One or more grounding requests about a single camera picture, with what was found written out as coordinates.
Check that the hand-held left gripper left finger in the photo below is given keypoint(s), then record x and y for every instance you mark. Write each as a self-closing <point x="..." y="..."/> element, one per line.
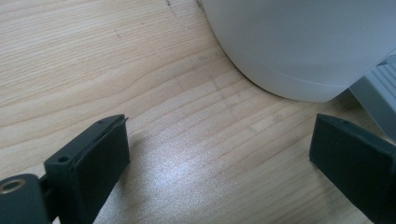
<point x="93" y="165"/>

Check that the white pedal trash can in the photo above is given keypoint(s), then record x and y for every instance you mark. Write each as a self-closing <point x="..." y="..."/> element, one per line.
<point x="295" y="43"/>

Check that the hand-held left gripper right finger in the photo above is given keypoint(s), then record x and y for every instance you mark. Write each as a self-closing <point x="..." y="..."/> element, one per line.
<point x="358" y="165"/>

